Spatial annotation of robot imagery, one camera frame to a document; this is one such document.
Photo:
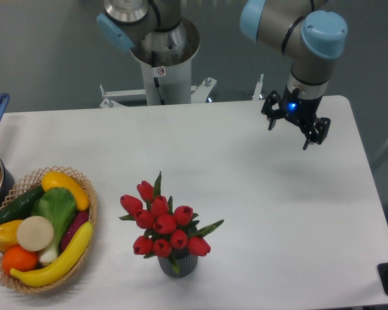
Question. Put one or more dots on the dark grey ribbed vase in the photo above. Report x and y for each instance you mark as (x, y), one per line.
(180, 264)

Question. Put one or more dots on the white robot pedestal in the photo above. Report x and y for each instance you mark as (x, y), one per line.
(165, 60)

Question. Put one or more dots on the green cucumber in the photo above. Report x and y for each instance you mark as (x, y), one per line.
(20, 208)

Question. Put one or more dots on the white metal base bracket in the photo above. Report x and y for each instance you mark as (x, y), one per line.
(126, 95)

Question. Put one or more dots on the yellow bell pepper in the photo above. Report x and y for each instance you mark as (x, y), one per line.
(8, 235)

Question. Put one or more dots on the purple eggplant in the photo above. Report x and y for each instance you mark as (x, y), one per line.
(79, 219)

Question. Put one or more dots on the red tulip bouquet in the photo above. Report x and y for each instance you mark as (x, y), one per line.
(164, 227)

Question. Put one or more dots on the orange fruit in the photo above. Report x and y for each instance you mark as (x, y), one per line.
(20, 259)

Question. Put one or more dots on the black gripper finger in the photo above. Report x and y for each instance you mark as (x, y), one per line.
(317, 132)
(272, 108)

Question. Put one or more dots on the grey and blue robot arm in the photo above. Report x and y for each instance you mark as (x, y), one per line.
(311, 37)

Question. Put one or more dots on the woven wicker basket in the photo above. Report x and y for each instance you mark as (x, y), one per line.
(29, 182)

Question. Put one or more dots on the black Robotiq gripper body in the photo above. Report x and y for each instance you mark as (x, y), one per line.
(300, 112)

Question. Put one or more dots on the beige round disc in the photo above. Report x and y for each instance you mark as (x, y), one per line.
(35, 233)

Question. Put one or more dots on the green bok choy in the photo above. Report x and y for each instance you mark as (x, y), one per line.
(59, 207)

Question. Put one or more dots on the yellow squash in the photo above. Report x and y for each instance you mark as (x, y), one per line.
(59, 179)

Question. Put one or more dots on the yellow banana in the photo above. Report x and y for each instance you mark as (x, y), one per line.
(62, 264)

